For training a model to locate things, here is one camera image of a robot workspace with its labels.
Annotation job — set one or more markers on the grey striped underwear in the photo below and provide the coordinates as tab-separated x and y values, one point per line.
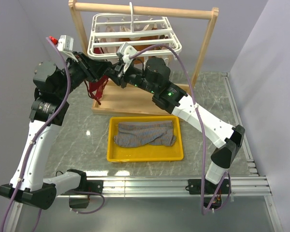
137	134

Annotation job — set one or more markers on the yellow plastic tray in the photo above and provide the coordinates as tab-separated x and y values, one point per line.
146	153

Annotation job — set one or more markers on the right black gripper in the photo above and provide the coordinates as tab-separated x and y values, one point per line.
118	76

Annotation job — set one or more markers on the red underwear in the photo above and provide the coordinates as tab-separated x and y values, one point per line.
95	90

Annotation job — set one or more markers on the white plastic clip hanger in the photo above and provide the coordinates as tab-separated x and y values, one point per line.
109	31

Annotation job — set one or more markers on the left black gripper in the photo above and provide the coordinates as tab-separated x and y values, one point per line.
93	70

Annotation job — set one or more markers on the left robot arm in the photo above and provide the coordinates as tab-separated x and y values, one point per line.
53	85

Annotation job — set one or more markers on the wooden hanging rack stand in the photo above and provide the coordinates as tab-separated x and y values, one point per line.
132	101

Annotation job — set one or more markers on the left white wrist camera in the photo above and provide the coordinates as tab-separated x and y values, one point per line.
65	45

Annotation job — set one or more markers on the aluminium mounting rail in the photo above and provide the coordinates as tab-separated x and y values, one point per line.
155	204

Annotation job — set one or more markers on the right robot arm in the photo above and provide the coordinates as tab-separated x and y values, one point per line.
154	78

